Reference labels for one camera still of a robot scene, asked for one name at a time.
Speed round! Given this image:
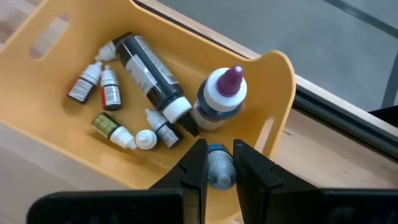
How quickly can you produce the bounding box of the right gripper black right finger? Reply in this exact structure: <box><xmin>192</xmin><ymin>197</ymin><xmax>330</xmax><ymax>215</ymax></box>
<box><xmin>233</xmin><ymin>139</ymin><xmax>398</xmax><ymax>224</ymax></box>

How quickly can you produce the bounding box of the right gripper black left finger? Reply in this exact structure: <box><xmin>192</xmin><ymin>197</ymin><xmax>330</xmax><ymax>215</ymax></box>
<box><xmin>27</xmin><ymin>139</ymin><xmax>208</xmax><ymax>224</ymax></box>

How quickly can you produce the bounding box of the small white-capped dropper bottle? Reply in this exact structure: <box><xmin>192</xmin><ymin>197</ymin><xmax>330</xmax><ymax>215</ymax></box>
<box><xmin>135</xmin><ymin>129</ymin><xmax>159</xmax><ymax>151</ymax></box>

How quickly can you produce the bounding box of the small yellow-green dropper bottle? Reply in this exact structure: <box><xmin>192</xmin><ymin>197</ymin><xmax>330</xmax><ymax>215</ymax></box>
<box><xmin>91</xmin><ymin>112</ymin><xmax>137</xmax><ymax>151</ymax></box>

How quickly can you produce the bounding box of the small blue dropper bottle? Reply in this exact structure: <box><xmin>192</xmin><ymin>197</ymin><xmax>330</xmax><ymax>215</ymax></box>
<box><xmin>206</xmin><ymin>143</ymin><xmax>237</xmax><ymax>191</ymax></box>

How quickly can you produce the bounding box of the small orange-red dropper bottle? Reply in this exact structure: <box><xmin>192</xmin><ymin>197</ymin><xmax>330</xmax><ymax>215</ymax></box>
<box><xmin>99</xmin><ymin>64</ymin><xmax>123</xmax><ymax>111</ymax></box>

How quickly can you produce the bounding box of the large black food coloring bottle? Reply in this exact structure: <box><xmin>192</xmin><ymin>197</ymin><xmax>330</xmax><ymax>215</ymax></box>
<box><xmin>111</xmin><ymin>30</ymin><xmax>200</xmax><ymax>138</ymax></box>

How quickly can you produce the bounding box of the small dark white-label dropper bottle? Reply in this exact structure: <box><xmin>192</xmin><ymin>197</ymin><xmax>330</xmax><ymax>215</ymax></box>
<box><xmin>67</xmin><ymin>60</ymin><xmax>103</xmax><ymax>105</ymax></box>

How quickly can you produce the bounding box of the large violet food coloring bottle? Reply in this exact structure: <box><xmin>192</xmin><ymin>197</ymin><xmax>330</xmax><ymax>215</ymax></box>
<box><xmin>190</xmin><ymin>64</ymin><xmax>248</xmax><ymax>131</ymax></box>

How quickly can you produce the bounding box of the small black dropper bottle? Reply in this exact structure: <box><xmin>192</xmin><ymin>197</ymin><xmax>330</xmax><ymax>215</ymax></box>
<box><xmin>94</xmin><ymin>40</ymin><xmax>118</xmax><ymax>62</ymax></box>

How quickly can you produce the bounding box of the yellow plastic bin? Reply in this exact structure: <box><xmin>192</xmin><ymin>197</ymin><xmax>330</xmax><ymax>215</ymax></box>
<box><xmin>0</xmin><ymin>0</ymin><xmax>297</xmax><ymax>224</ymax></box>

